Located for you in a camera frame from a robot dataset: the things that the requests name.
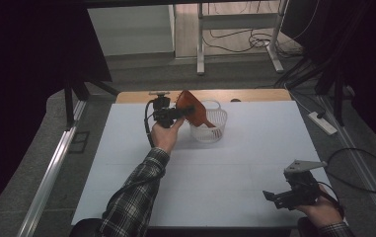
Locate black looped floor cable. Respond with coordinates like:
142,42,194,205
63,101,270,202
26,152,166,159
325,147,376,196

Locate person's dark knee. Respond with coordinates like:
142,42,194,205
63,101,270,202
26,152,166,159
68,217,105,237

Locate right hand-held gripper black cable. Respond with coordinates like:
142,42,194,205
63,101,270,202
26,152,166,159
318,181,345,220

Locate dark curtain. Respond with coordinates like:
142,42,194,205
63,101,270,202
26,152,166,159
280,0,376,156
0,0,113,211

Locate white plastic basket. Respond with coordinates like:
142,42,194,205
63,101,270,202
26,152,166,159
188,99,229,144

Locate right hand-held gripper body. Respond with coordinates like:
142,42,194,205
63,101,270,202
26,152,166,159
282,159,329,211

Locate tangled black floor cables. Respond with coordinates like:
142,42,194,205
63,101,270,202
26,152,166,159
202,0,322,61

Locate wooden table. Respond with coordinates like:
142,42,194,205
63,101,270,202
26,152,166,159
114,88,292,105

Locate white power strip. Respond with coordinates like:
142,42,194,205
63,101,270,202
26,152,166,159
307,111,338,136

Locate hand-held gripper black cable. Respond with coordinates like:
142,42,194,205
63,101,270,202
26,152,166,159
143,99,157,150
318,181,345,220

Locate white metal desk frame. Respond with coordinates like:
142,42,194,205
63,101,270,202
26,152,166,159
196,0,289,76

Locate person's right hand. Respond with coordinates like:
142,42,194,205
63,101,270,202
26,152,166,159
294,183,345,229

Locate left hand-held gripper black cable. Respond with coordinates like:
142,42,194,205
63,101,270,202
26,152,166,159
143,99,157,150

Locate black metal stand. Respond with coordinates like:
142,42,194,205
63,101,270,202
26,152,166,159
62,73,121,130

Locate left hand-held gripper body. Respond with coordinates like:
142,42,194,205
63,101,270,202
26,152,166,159
148,91,181,129

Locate person's left hand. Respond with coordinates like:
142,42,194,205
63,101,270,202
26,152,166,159
150,118,186,155

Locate aluminium floor rail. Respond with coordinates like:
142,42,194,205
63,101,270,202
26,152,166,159
317,95,376,235
17,99,89,237

